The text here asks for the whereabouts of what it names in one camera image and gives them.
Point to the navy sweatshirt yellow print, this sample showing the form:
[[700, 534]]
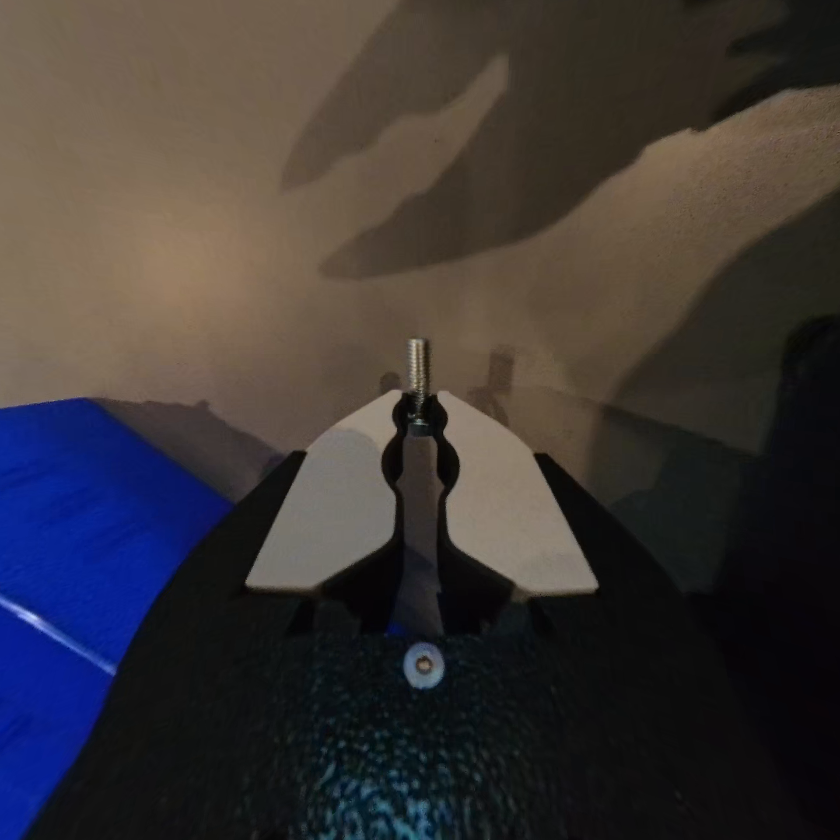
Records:
[[814, 459]]

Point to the blue plastic bin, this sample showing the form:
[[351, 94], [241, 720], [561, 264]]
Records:
[[79, 512]]

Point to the silver hex bolt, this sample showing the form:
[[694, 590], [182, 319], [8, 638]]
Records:
[[417, 367]]

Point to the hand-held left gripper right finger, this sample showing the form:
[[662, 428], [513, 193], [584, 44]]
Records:
[[518, 512]]

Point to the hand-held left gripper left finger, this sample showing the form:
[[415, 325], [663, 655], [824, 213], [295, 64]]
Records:
[[328, 512]]

